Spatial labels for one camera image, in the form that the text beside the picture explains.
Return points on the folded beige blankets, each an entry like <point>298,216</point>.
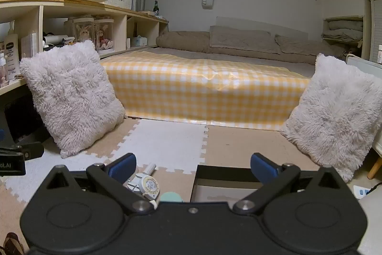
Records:
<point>343,29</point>

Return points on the brown striped cloth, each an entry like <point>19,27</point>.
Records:
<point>10,244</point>

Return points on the white plastic tool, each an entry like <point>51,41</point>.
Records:
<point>133,181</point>

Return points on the white power strip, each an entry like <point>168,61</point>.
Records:
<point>361,192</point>

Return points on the white plastic tube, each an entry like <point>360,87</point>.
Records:
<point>150,169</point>

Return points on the white paper roll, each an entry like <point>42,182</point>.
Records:
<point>56,40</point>

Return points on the yellow checked blanket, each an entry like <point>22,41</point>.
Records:
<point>194,87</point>

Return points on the clear jar with doll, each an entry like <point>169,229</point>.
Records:
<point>104,35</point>
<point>83,32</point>

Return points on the white lotion bottle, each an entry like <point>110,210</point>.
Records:
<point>11,54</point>

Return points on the white tissue box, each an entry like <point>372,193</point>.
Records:
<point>138,41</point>

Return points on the green glass bottle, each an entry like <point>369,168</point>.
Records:
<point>155,7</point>

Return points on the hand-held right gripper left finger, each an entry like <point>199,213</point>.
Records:
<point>122,169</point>

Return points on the wooden shelf unit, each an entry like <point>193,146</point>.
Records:
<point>53,7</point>

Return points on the dark clothes pile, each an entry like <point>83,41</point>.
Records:
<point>353,50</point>

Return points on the beige rolled duvet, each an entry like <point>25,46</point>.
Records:
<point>182,41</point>

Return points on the black storage box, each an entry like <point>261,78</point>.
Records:
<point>197,183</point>

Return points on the white upright box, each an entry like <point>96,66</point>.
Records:
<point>28,46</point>

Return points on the fluffy white cushion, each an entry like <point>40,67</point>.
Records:
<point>334,117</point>
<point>74,96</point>

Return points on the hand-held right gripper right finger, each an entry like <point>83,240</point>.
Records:
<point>263,170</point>

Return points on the mint round lid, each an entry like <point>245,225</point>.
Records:
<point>170,197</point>

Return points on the white window blind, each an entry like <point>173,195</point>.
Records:
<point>375,28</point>

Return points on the white foam puzzle mat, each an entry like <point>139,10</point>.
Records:
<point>164,143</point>
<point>35,180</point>

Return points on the white round gadget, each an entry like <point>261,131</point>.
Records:
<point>150,184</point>

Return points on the wooden wall shelf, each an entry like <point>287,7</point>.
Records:
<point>343,18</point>

